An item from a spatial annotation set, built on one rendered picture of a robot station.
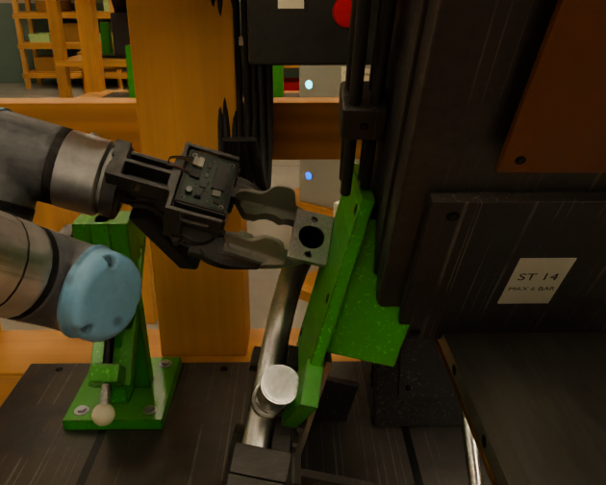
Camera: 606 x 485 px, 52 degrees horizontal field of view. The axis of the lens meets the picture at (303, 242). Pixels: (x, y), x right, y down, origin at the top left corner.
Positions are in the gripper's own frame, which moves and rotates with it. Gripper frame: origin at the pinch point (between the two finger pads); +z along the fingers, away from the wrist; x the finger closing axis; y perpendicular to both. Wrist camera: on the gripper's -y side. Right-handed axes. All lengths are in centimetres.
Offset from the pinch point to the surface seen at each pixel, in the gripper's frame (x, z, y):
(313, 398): -15.8, 3.5, 2.3
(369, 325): -8.5, 7.1, 4.7
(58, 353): -9, -29, -50
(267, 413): -16.8, 0.9, -5.5
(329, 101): 32.6, 2.4, -18.9
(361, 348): -10.3, 7.1, 2.9
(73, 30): 584, -300, -758
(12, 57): 576, -410, -866
